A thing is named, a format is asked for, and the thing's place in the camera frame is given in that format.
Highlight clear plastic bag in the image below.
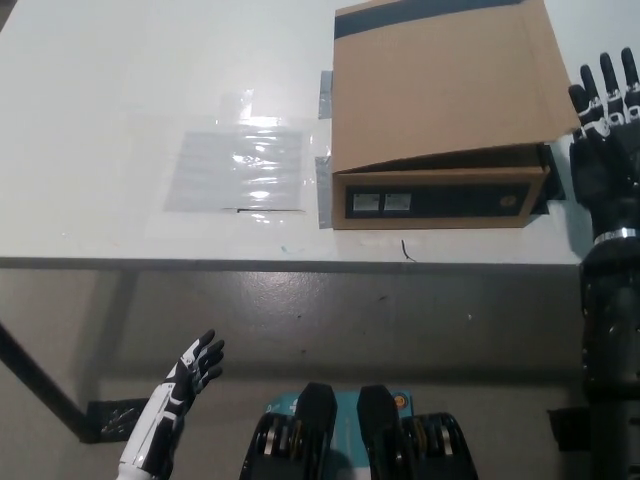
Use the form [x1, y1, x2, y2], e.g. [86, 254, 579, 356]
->
[164, 88, 320, 226]

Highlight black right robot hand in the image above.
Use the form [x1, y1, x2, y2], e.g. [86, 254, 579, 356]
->
[568, 46, 640, 242]

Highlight short grey tape strip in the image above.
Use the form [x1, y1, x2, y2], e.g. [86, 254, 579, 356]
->
[318, 70, 336, 120]

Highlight black table leg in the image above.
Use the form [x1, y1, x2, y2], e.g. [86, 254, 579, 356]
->
[0, 322, 90, 444]

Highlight black floor tape at leg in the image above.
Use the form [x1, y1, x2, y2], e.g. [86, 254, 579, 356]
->
[87, 398, 152, 444]

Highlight brown cardboard storage box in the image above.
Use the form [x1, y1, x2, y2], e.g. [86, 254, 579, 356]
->
[330, 0, 577, 231]

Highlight black tape patch on table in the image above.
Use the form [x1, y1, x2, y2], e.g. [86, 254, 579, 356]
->
[533, 142, 567, 216]

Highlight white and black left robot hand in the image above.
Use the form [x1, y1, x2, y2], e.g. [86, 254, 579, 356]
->
[119, 328, 226, 475]

